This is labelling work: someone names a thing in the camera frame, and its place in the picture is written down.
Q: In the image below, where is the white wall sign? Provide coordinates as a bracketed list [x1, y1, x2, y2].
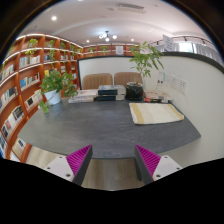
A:
[163, 35, 174, 52]

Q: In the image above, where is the book stack right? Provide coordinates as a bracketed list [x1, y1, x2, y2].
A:
[143, 90, 172, 103]

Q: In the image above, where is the white book stack left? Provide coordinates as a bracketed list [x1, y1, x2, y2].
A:
[68, 89, 98, 103]

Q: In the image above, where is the ceiling chandelier lamp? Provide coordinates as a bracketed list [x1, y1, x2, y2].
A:
[99, 31, 117, 42]

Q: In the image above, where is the right tan chair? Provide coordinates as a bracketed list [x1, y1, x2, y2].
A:
[114, 72, 142, 86]

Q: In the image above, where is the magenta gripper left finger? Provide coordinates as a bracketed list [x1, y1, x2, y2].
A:
[45, 145, 93, 186]

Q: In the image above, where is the orange wooden bookshelf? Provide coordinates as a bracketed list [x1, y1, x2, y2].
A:
[0, 33, 82, 162]

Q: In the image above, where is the left tan chair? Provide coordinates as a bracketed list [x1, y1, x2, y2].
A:
[82, 73, 113, 90]

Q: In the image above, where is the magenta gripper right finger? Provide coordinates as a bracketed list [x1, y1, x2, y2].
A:
[134, 145, 182, 185]

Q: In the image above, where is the tan chair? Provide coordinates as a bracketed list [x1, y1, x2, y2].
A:
[114, 72, 142, 86]
[82, 73, 113, 90]

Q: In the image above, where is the potted plant white pot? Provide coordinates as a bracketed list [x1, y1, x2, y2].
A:
[39, 69, 77, 113]

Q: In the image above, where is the tall plant black pot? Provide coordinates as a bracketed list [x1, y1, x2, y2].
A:
[126, 42, 164, 101]

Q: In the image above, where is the cream striped towel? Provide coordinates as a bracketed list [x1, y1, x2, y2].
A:
[129, 103, 184, 125]

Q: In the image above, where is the dark book stack centre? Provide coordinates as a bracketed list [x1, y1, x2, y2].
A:
[97, 85, 126, 101]

